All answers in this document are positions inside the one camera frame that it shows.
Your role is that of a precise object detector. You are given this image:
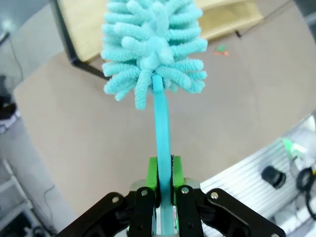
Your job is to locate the black round knob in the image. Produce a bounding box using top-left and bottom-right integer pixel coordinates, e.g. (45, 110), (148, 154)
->
(261, 165), (287, 190)

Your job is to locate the aluminium profile frame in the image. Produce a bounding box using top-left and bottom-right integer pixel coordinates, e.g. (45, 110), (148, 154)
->
(199, 115), (316, 237)

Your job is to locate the teal chenille duster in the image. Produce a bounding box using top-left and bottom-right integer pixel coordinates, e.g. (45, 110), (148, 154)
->
(100, 0), (208, 237)

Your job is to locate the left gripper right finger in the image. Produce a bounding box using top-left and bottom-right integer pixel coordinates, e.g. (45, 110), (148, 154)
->
(170, 154), (286, 237)

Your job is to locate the black looped cable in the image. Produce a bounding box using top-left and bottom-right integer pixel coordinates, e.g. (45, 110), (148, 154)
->
(295, 167), (316, 224)

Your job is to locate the two-tier wooden black-framed shelf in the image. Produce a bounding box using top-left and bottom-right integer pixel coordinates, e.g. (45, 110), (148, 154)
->
(50, 0), (264, 80)

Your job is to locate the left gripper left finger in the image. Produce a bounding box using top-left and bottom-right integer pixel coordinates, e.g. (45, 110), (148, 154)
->
(56, 156), (160, 237)

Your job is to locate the green plastic piece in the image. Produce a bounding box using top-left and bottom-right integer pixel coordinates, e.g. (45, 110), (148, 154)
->
(282, 137), (314, 159)

